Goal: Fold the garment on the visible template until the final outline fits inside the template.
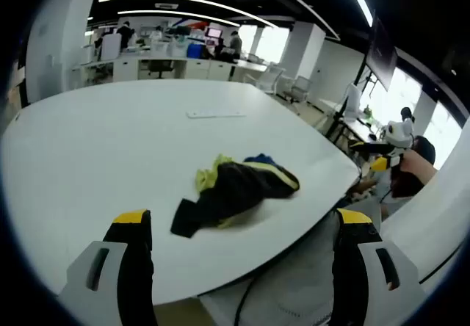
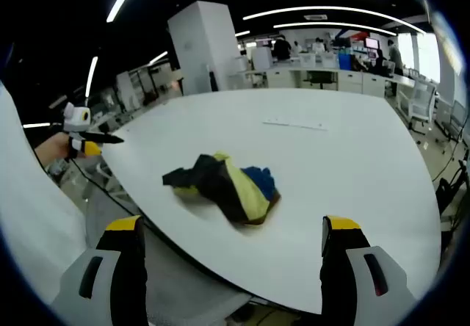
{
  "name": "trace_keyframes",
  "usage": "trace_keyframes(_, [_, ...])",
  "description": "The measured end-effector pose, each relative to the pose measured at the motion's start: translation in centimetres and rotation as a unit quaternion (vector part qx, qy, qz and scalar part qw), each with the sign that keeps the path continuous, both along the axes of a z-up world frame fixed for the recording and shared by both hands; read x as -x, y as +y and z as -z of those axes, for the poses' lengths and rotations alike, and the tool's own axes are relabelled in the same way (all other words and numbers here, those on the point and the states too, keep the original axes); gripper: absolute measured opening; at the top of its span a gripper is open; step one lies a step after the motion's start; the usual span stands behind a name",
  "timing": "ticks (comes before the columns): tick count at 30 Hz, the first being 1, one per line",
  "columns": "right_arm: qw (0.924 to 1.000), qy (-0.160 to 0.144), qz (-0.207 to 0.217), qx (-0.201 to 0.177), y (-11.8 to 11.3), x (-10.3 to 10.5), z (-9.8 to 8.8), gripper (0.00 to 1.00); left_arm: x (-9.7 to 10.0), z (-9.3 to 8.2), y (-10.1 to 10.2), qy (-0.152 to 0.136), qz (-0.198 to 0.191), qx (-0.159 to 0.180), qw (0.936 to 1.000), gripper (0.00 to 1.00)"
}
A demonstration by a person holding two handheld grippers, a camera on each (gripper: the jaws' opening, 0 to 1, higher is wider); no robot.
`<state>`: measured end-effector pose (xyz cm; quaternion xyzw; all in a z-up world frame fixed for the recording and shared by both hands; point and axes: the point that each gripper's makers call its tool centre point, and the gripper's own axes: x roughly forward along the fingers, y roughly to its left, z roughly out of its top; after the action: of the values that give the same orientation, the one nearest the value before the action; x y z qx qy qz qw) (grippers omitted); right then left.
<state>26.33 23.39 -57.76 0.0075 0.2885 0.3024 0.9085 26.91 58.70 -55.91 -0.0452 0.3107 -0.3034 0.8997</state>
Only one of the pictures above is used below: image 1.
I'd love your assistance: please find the yellow blue black garment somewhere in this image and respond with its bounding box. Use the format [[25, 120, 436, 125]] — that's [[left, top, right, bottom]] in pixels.
[[170, 153, 300, 238]]

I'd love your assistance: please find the white mesh chair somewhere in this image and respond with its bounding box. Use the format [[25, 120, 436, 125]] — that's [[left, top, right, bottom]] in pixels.
[[284, 75, 314, 105], [256, 64, 286, 94]]

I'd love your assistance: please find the black office chair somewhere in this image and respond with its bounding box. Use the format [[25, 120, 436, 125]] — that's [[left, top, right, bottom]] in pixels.
[[148, 59, 174, 79]]

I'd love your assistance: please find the white table socket panel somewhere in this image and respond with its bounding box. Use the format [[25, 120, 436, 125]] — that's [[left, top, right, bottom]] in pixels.
[[186, 109, 246, 119]]

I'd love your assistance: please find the white desktop monitor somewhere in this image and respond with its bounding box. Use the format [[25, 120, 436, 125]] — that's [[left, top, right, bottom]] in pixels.
[[344, 82, 363, 120]]

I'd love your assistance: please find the white side desk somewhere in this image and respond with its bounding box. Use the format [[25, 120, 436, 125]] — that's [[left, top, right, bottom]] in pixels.
[[318, 97, 387, 147]]

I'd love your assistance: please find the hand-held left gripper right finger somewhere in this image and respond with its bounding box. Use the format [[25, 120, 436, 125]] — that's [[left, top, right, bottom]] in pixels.
[[332, 208, 427, 326]]

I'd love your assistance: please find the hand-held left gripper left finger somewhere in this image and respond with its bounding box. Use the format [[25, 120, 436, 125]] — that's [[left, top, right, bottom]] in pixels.
[[57, 209, 158, 326]]

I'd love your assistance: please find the large dark display on stand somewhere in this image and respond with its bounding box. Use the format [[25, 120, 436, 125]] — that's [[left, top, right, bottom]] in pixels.
[[366, 17, 399, 93]]

